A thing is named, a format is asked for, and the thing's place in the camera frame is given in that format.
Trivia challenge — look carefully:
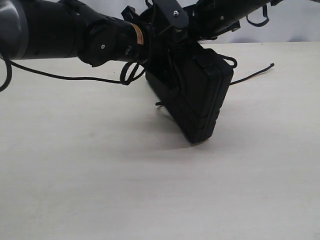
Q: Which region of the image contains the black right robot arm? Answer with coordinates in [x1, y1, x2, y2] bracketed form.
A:
[183, 0, 269, 41]

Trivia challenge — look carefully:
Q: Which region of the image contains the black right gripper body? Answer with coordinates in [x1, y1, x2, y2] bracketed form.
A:
[183, 2, 241, 41]

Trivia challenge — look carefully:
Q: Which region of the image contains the black wrist camera mount plate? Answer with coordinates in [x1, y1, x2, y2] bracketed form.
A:
[153, 0, 189, 30]

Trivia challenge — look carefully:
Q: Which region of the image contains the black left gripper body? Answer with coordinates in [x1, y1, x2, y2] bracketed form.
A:
[121, 6, 189, 75]

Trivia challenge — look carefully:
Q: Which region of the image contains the black cord with loop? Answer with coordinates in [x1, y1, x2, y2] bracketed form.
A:
[154, 54, 275, 111]

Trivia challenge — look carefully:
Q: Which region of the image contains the black plastic carrying case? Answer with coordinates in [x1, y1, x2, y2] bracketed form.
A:
[146, 41, 234, 144]

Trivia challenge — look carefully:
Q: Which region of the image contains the white curtain backdrop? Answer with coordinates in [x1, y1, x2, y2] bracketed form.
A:
[83, 0, 320, 44]

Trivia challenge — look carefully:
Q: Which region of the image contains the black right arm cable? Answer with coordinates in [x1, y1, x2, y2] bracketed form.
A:
[246, 4, 270, 28]

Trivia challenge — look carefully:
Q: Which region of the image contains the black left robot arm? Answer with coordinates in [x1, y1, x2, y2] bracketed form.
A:
[0, 0, 197, 84]

